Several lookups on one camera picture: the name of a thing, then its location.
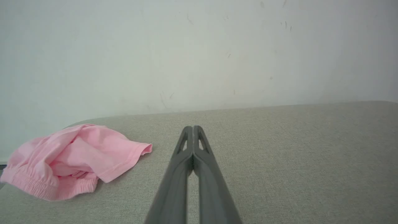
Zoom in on pink shorts with elastic waistband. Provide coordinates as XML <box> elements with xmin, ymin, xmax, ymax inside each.
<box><xmin>0</xmin><ymin>124</ymin><xmax>153</xmax><ymax>202</ymax></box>

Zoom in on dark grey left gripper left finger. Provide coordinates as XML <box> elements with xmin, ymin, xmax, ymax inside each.
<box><xmin>144</xmin><ymin>126</ymin><xmax>194</xmax><ymax>224</ymax></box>

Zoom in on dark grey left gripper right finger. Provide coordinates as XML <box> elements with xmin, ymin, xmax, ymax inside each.
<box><xmin>193</xmin><ymin>125</ymin><xmax>243</xmax><ymax>224</ymax></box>

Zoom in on grey fabric sofa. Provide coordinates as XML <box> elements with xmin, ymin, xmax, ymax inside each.
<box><xmin>0</xmin><ymin>100</ymin><xmax>398</xmax><ymax>224</ymax></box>

